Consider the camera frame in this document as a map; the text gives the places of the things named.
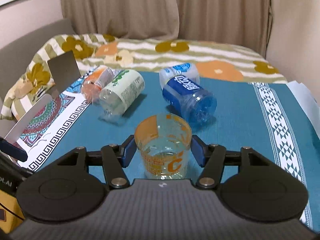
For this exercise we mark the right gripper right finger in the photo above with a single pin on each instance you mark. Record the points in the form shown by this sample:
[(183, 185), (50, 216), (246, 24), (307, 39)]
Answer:
[(211, 158)]

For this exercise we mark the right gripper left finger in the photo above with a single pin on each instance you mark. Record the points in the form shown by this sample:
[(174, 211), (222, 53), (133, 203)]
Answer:
[(114, 159)]

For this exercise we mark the clear cup orange print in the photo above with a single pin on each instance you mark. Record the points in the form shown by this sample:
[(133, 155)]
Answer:
[(163, 141)]

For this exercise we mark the orange label plastic cup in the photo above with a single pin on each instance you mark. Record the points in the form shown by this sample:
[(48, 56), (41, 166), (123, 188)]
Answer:
[(95, 82)]

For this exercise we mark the blue plastic cup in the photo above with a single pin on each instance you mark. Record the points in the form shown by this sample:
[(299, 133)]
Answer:
[(193, 103)]

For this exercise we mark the white cup blue label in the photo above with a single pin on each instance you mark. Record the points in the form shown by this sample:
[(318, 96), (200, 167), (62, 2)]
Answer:
[(187, 69)]

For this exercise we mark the teal patterned cloth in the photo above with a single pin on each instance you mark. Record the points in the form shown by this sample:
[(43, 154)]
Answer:
[(280, 121)]

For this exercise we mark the grey open laptop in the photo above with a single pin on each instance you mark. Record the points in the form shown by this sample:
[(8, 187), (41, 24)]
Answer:
[(64, 71)]

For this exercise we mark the floral striped duvet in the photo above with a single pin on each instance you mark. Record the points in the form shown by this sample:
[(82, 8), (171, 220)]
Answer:
[(91, 51)]

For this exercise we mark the grey headboard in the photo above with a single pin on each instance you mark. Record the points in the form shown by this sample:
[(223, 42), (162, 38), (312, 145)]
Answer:
[(16, 56)]

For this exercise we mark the beige curtain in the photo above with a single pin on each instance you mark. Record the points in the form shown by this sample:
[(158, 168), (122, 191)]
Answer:
[(242, 22)]

